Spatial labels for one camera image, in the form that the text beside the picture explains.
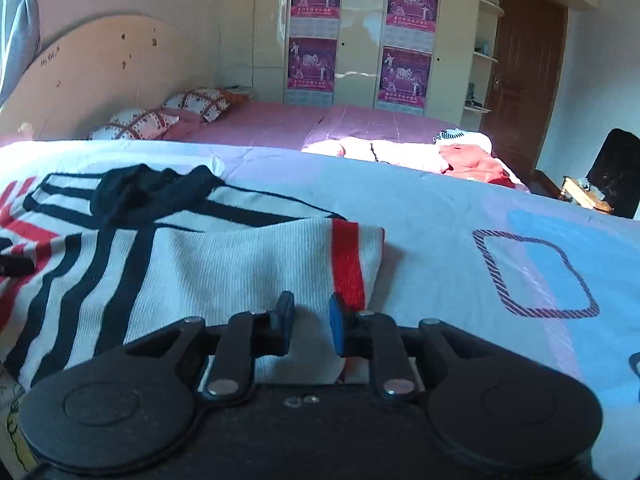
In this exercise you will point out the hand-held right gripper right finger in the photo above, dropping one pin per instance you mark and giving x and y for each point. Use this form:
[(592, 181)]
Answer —
[(337, 327)]

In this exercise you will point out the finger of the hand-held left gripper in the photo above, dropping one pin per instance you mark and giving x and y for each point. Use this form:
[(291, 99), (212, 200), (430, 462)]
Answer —
[(17, 266)]

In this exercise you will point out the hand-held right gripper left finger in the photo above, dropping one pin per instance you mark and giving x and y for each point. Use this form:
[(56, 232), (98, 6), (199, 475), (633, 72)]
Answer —
[(286, 320)]

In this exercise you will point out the striped knit sweater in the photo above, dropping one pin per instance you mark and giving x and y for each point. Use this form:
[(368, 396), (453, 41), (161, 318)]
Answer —
[(225, 260)]

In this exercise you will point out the yellow printed cloth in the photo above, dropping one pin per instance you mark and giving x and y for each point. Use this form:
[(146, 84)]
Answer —
[(12, 425)]

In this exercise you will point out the checked white pillow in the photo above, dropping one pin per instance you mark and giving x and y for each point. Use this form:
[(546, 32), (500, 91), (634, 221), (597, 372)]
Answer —
[(132, 125), (200, 102)]

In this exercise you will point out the beige rounded headboard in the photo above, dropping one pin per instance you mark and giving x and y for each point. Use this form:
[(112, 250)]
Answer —
[(100, 75)]

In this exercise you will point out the red cloth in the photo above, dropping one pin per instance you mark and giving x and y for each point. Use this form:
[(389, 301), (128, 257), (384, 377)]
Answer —
[(475, 167)]

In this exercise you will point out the white dark-striped cloth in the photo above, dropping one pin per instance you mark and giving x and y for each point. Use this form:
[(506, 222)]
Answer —
[(460, 137)]

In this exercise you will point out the orange box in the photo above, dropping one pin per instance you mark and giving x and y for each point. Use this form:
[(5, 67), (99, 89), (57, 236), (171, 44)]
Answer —
[(240, 94)]

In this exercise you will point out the grey curtain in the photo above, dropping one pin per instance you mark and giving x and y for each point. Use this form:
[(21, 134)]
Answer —
[(17, 20)]

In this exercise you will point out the small wooden stool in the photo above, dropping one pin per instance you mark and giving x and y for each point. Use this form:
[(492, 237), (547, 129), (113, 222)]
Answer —
[(580, 192)]

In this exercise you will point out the brown wooden door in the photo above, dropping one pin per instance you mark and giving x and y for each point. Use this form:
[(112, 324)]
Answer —
[(525, 85)]

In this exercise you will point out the cream glossy wardrobe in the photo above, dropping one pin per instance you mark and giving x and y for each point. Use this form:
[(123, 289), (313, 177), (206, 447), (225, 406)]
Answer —
[(360, 20)]

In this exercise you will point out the cream corner shelf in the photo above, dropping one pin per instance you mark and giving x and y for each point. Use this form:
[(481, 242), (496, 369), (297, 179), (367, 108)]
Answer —
[(487, 57)]

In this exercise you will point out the black chair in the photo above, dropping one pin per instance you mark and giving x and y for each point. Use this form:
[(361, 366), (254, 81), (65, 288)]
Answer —
[(617, 175)]

